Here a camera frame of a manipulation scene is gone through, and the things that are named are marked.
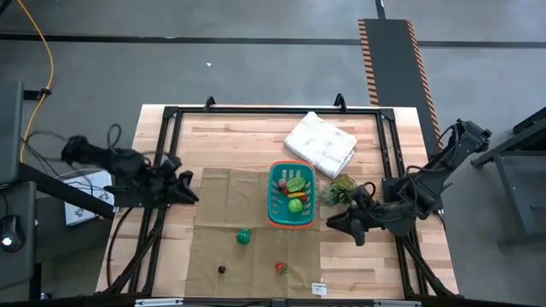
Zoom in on black floor cable clip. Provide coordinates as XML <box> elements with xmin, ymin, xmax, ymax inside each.
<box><xmin>23</xmin><ymin>87</ymin><xmax>52</xmax><ymax>101</ymax></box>

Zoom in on tan burlap cloth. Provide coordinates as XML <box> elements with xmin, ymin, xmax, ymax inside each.
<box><xmin>185</xmin><ymin>167</ymin><xmax>322</xmax><ymax>298</ymax></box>

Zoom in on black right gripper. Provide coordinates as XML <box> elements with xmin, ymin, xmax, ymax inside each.
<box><xmin>326</xmin><ymin>200</ymin><xmax>410</xmax><ymax>247</ymax></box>

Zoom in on yellow cable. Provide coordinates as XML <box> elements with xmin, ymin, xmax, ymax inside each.
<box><xmin>15</xmin><ymin>0</ymin><xmax>55</xmax><ymax>163</ymax></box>

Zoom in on grey side stand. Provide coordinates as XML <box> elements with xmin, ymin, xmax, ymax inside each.
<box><xmin>0</xmin><ymin>181</ymin><xmax>38</xmax><ymax>291</ymax></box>

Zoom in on black rig support beam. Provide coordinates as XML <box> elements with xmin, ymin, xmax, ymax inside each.
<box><xmin>16</xmin><ymin>161</ymin><xmax>116</xmax><ymax>221</ymax></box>

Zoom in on grey monitor panel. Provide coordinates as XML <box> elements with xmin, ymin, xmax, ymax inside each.
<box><xmin>0</xmin><ymin>79</ymin><xmax>25</xmax><ymax>187</ymax></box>

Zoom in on black floor mat striped edges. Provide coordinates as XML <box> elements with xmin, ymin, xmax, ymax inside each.
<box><xmin>357</xmin><ymin>18</ymin><xmax>448</xmax><ymax>154</ymax></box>

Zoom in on white printed paper sheet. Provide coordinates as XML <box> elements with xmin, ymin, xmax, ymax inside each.
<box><xmin>63</xmin><ymin>170</ymin><xmax>115</xmax><ymax>227</ymax></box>

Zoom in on dark green toy bell pepper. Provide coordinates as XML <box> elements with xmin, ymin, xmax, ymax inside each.
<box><xmin>235</xmin><ymin>227</ymin><xmax>253</xmax><ymax>246</ymax></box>

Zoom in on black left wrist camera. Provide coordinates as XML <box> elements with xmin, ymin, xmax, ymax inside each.
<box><xmin>160</xmin><ymin>155</ymin><xmax>183</xmax><ymax>174</ymax></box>

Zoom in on black metal table frame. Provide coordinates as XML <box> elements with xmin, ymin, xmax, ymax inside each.
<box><xmin>96</xmin><ymin>93</ymin><xmax>460</xmax><ymax>299</ymax></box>

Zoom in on white plaid dish towel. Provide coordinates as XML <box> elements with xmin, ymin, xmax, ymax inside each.
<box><xmin>283</xmin><ymin>111</ymin><xmax>358</xmax><ymax>179</ymax></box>

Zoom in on potted succulent plant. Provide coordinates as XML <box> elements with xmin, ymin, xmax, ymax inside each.
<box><xmin>317</xmin><ymin>172</ymin><xmax>359</xmax><ymax>209</ymax></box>

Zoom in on dark brown cable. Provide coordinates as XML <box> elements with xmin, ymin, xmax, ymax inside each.
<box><xmin>106</xmin><ymin>206</ymin><xmax>134</xmax><ymax>287</ymax></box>

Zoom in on black computer mouse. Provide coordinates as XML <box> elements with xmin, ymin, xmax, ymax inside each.
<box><xmin>0</xmin><ymin>214</ymin><xmax>26</xmax><ymax>253</ymax></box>

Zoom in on light green toy lettuce leaf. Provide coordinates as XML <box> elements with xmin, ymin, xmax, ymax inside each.
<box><xmin>285</xmin><ymin>177</ymin><xmax>307</xmax><ymax>193</ymax></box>

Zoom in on teal basket with orange rim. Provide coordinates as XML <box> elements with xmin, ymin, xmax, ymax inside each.
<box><xmin>267</xmin><ymin>160</ymin><xmax>317</xmax><ymax>230</ymax></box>

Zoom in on silver aluminium rail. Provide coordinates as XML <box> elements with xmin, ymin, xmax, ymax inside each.
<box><xmin>373</xmin><ymin>299</ymin><xmax>423</xmax><ymax>307</ymax></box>
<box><xmin>134</xmin><ymin>298</ymin><xmax>184</xmax><ymax>307</ymax></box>

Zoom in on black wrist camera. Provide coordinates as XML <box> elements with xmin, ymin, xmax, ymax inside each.
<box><xmin>349</xmin><ymin>182</ymin><xmax>376</xmax><ymax>210</ymax></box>
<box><xmin>160</xmin><ymin>155</ymin><xmax>183</xmax><ymax>174</ymax></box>

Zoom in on grey metal table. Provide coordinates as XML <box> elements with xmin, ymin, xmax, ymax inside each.
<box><xmin>470</xmin><ymin>106</ymin><xmax>546</xmax><ymax>248</ymax></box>

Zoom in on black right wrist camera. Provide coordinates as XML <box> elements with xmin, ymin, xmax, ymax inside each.
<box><xmin>349</xmin><ymin>182</ymin><xmax>376</xmax><ymax>210</ymax></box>

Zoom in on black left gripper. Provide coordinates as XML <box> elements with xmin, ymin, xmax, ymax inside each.
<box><xmin>148</xmin><ymin>168</ymin><xmax>200</xmax><ymax>206</ymax></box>

